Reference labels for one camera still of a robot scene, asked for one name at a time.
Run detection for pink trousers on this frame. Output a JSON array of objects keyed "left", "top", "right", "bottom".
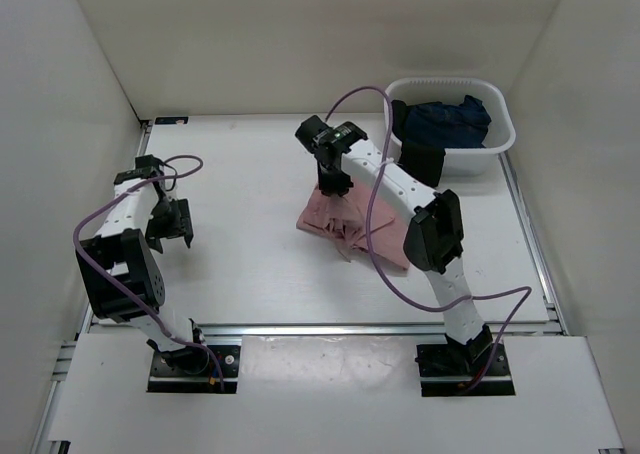
[{"left": 296, "top": 181, "right": 410, "bottom": 271}]

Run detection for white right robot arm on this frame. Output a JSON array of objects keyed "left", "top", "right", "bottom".
[{"left": 295, "top": 115, "right": 493, "bottom": 374}]

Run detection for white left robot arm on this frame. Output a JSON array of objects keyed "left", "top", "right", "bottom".
[{"left": 72, "top": 155, "right": 213, "bottom": 375}]

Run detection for black trousers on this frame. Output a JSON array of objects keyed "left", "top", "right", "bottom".
[{"left": 392, "top": 100, "right": 445, "bottom": 188}]

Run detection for dark blue trousers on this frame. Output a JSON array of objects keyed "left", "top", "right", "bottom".
[{"left": 405, "top": 95, "right": 492, "bottom": 149}]

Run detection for white plastic basket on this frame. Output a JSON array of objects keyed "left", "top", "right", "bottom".
[{"left": 384, "top": 77, "right": 516, "bottom": 176}]

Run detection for aluminium table edge rail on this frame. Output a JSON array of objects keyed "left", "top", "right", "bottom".
[{"left": 88, "top": 320, "right": 564, "bottom": 338}]

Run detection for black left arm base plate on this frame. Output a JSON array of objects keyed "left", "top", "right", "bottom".
[{"left": 147, "top": 344, "right": 241, "bottom": 395}]

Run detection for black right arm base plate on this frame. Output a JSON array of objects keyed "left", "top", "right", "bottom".
[{"left": 415, "top": 344, "right": 516, "bottom": 397}]

